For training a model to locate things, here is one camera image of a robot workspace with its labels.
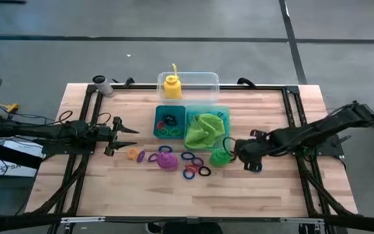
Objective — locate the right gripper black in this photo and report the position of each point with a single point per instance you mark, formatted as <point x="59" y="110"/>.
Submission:
<point x="248" y="151"/>

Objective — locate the green microfiber towel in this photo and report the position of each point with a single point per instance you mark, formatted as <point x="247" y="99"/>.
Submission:
<point x="203" y="130"/>

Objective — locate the white printed box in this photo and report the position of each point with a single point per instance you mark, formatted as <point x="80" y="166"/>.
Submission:
<point x="15" y="167"/>

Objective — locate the grey cylindrical canister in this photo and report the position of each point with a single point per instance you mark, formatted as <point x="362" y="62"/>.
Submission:
<point x="104" y="87"/>

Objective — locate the red coil wristband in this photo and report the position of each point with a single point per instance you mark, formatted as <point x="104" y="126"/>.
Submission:
<point x="187" y="168"/>
<point x="158" y="125"/>

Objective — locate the yellow sports bottle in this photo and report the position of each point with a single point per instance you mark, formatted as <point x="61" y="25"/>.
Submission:
<point x="172" y="89"/>

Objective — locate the orange coil wristband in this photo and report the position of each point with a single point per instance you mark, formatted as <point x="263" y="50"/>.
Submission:
<point x="129" y="153"/>

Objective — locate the silver metal bracket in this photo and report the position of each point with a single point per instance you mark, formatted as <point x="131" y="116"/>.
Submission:
<point x="300" y="220"/>
<point x="83" y="220"/>

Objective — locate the dark teal plastic bin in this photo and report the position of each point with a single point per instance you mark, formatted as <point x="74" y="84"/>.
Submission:
<point x="177" y="112"/>

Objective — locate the light green translucent bin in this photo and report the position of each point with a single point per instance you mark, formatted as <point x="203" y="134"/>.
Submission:
<point x="227" y="136"/>

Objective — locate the teal microfiber towel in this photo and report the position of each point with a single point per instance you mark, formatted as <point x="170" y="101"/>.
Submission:
<point x="222" y="114"/>

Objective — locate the clear plastic bin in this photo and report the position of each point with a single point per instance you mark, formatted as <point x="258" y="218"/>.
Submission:
<point x="203" y="84"/>

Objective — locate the green coil wristband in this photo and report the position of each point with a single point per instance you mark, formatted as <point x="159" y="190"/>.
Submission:
<point x="161" y="132"/>
<point x="171" y="132"/>

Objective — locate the purple coil wristband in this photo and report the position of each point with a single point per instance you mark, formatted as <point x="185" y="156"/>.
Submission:
<point x="148" y="158"/>
<point x="138" y="157"/>
<point x="193" y="162"/>

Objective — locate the black bar beside table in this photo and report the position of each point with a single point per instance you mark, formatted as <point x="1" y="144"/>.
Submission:
<point x="5" y="152"/>

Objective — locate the green sports bottle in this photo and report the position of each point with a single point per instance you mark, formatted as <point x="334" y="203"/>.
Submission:
<point x="219" y="158"/>

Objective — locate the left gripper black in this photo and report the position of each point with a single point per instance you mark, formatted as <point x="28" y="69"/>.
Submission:
<point x="104" y="134"/>

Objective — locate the magenta sports bottle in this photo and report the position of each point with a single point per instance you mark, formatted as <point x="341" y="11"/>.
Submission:
<point x="167" y="162"/>

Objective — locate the black coil wristband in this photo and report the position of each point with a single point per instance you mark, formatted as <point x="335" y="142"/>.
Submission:
<point x="199" y="171"/>
<point x="165" y="120"/>

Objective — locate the black aluminium table frame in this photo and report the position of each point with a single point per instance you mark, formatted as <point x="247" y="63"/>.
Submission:
<point x="135" y="86"/>

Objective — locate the black camera clamp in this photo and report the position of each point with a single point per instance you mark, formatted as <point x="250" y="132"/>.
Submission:
<point x="129" y="82"/>

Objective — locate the blue coil wristband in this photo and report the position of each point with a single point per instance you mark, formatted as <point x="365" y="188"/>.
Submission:
<point x="159" y="149"/>
<point x="183" y="175"/>
<point x="181" y="156"/>
<point x="260" y="167"/>

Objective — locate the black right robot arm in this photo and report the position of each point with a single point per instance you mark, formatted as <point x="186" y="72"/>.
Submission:
<point x="320" y="130"/>

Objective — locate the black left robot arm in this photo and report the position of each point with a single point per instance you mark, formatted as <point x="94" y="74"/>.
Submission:
<point x="44" y="131"/>

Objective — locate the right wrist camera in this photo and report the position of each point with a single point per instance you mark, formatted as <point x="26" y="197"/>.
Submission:
<point x="251" y="166"/>

